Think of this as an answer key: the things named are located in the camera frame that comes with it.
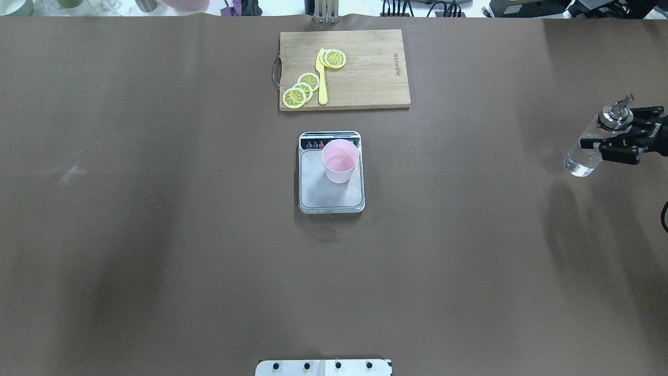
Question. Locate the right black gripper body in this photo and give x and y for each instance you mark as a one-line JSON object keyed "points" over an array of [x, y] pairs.
{"points": [[658, 132]]}

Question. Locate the clear glass sauce bottle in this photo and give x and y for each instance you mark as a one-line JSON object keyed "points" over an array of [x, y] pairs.
{"points": [[613, 120]]}

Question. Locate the pink plastic cup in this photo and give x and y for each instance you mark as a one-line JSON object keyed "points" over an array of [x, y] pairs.
{"points": [[340, 158]]}

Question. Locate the silver kitchen scale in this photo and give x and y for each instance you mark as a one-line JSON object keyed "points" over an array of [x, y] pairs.
{"points": [[322, 190]]}

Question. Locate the bamboo cutting board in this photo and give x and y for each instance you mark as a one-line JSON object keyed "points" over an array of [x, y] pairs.
{"points": [[374, 75]]}

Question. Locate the lemon slice single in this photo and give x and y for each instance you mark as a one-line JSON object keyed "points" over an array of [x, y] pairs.
{"points": [[333, 58]]}

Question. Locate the yellow plastic knife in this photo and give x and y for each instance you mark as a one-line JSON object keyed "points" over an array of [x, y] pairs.
{"points": [[320, 69]]}

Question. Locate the lemon slice near knife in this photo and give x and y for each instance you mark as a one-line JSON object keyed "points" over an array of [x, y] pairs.
{"points": [[309, 78]]}

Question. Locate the lemon slice middle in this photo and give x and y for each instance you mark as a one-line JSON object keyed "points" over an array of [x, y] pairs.
{"points": [[307, 89]]}

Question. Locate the lemon slice end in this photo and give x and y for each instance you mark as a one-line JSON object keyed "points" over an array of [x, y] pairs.
{"points": [[294, 98]]}

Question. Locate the aluminium frame post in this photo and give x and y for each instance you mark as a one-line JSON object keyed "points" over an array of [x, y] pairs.
{"points": [[326, 12]]}

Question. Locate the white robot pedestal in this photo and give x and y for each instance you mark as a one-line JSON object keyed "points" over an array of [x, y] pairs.
{"points": [[325, 367]]}

